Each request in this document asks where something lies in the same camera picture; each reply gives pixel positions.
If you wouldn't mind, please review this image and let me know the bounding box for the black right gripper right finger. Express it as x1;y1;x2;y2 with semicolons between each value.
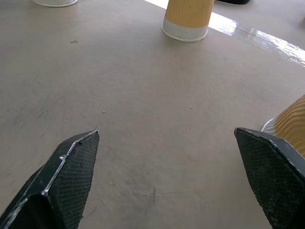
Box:
234;127;305;229

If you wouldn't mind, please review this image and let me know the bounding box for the black object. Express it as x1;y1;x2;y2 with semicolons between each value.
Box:
215;0;251;5

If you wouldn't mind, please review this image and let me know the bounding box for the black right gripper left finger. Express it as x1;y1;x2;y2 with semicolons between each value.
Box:
0;130;100;229

